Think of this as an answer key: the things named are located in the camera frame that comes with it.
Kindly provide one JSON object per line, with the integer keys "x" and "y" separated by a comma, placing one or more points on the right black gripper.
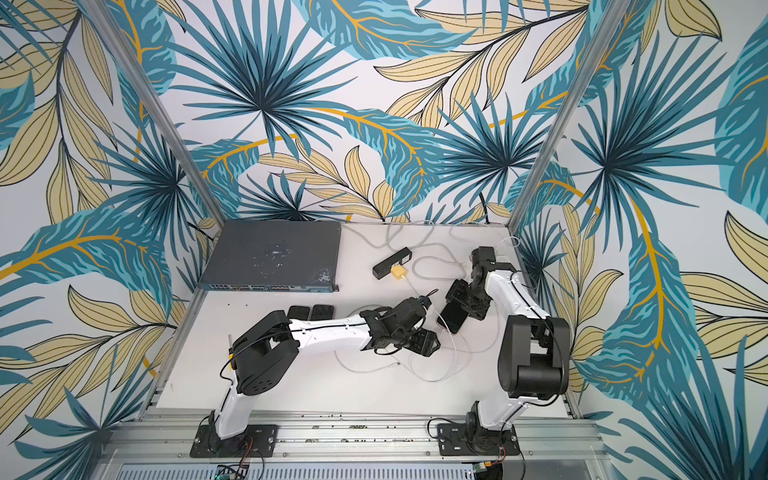
{"x": 466, "y": 297}

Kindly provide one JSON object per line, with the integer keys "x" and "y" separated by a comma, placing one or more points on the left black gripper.
{"x": 426, "y": 343}

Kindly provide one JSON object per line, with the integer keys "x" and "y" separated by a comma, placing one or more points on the black smartphone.
{"x": 300, "y": 313}

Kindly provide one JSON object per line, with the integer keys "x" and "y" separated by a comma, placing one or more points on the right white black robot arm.
{"x": 532, "y": 363}

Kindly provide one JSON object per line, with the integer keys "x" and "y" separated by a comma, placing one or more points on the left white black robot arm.
{"x": 259, "y": 359}

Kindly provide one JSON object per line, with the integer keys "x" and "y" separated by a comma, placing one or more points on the yellow plug adapter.
{"x": 398, "y": 271}

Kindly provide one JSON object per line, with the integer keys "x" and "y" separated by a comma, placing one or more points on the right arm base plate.
{"x": 457, "y": 440}

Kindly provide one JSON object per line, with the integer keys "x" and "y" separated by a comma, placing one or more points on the grey network switch box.
{"x": 274, "y": 255}

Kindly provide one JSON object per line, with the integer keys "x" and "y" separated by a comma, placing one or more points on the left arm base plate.
{"x": 255, "y": 441}

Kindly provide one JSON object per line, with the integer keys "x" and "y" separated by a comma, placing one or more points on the aluminium front rail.
{"x": 348, "y": 446}

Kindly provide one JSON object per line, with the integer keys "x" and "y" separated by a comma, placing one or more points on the right aluminium frame post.
{"x": 608, "y": 26}

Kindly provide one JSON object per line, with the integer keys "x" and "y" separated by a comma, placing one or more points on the aluminium frame post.
{"x": 608, "y": 26}
{"x": 118, "y": 45}

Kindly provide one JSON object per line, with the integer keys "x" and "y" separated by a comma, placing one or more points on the left aluminium frame post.
{"x": 118, "y": 45}

